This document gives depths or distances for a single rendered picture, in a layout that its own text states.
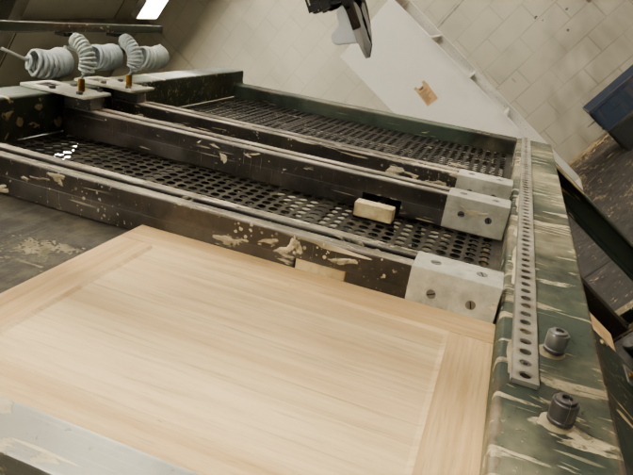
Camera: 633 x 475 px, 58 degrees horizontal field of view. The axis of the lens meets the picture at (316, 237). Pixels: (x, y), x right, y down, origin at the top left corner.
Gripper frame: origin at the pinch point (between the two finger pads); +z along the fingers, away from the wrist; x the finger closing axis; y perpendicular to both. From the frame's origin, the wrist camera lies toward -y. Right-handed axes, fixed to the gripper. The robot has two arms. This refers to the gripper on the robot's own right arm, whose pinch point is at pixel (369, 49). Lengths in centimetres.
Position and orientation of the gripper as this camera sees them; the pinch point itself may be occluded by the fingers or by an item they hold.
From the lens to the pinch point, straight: 103.3
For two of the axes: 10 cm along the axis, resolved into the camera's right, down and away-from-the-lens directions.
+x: -3.6, 3.4, -8.7
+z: 3.2, 9.2, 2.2
